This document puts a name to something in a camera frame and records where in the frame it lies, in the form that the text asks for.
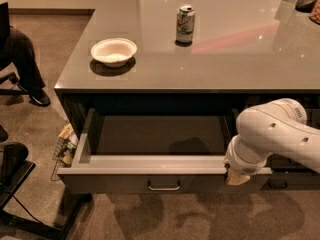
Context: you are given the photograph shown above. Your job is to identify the white paper bowl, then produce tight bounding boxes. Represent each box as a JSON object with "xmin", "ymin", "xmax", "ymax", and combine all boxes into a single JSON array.
[{"xmin": 91, "ymin": 38, "xmax": 137, "ymax": 68}]

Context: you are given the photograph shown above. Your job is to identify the person leg dark trousers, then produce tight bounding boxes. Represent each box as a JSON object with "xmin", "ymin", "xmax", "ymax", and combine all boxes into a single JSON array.
[{"xmin": 0, "ymin": 27, "xmax": 45, "ymax": 94}]

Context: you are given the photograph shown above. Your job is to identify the wire basket with trash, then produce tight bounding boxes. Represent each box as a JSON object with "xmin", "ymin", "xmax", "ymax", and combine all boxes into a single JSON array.
[{"xmin": 51, "ymin": 123, "xmax": 79, "ymax": 181}]

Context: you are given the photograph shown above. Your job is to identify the green white soda can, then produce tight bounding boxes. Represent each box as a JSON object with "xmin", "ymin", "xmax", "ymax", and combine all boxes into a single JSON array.
[{"xmin": 176, "ymin": 4, "xmax": 195, "ymax": 43}]

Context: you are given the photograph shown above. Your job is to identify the black shoe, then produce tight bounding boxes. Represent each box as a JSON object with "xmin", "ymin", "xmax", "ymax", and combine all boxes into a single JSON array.
[{"xmin": 29, "ymin": 89, "xmax": 51, "ymax": 107}]

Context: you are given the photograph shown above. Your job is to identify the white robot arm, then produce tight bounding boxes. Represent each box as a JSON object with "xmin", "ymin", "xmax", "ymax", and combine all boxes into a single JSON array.
[{"xmin": 225, "ymin": 98, "xmax": 320, "ymax": 186}]

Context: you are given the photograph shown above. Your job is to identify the snack bag on counter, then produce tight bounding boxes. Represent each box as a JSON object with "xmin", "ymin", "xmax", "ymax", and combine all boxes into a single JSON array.
[{"xmin": 309, "ymin": 0, "xmax": 320, "ymax": 24}]

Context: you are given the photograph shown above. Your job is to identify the black stand base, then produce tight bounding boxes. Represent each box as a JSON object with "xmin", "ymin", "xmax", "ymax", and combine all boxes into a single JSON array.
[{"xmin": 0, "ymin": 160, "xmax": 93, "ymax": 240}]

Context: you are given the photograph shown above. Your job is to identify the grey counter cabinet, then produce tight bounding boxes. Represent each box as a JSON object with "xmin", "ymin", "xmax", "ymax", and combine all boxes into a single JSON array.
[{"xmin": 54, "ymin": 0, "xmax": 320, "ymax": 192}]

